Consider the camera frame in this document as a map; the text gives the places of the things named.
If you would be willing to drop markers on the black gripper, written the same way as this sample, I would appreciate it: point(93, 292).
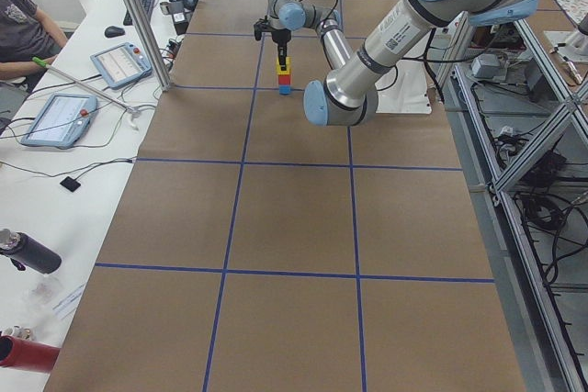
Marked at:
point(280, 36)

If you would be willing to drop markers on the yellow cube block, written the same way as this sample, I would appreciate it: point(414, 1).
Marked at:
point(283, 66)

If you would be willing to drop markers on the red cube block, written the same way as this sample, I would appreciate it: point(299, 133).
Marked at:
point(284, 80)

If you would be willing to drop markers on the blue cube block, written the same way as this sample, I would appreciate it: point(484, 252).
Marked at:
point(284, 89)

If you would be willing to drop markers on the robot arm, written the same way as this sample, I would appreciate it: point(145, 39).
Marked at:
point(348, 95)

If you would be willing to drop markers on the far teach pendant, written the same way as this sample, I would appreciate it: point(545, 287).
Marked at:
point(122, 65)

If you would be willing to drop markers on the teach pendant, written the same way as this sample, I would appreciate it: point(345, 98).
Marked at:
point(62, 121)
point(122, 65)

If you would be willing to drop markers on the black computer mouse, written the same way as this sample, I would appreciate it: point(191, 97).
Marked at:
point(111, 32)

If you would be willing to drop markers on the near teach pendant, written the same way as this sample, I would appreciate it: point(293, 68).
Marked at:
point(62, 121)

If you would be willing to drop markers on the green tipped metal rod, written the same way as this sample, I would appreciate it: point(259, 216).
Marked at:
point(134, 111)

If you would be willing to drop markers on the small black square pad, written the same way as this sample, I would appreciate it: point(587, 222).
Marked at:
point(71, 184)

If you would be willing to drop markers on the seated person grey shirt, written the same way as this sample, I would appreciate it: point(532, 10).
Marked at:
point(27, 32)

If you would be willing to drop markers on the black water bottle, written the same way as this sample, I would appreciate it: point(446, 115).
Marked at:
point(25, 252)

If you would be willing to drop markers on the red bottle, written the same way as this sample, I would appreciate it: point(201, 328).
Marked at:
point(27, 355)

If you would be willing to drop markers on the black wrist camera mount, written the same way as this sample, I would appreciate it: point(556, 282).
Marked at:
point(261, 27)

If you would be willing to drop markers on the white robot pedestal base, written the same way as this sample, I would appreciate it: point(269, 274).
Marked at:
point(403, 90)

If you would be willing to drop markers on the aluminium frame post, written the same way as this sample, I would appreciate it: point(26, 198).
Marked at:
point(143, 28)

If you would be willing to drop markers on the aluminium frame cage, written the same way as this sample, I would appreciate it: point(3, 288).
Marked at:
point(518, 95)

